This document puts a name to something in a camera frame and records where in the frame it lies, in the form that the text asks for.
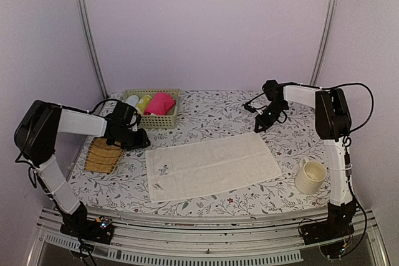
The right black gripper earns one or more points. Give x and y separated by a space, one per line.
266 124

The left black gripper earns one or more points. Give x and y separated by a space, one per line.
141 142

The pink towel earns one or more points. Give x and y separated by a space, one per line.
161 104

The cream white towel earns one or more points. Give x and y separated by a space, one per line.
209 167

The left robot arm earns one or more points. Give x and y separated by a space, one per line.
36 136

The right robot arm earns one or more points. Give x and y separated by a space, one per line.
333 125

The woven bamboo tray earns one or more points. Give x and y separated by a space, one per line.
101 157

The light blue rolled towel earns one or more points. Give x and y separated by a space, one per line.
132 100

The green patterned rolled towel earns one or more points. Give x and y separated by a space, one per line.
143 103

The cream ribbed mug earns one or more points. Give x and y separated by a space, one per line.
310 176

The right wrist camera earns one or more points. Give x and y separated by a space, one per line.
248 107

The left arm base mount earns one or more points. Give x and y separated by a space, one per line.
99 231

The right aluminium frame post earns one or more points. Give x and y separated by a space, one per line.
320 55

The aluminium frame post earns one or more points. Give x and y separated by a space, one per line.
89 40
320 55

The aluminium front rail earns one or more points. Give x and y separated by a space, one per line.
274 239

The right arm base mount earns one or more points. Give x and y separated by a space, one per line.
313 231

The left aluminium frame post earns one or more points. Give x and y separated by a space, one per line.
89 40

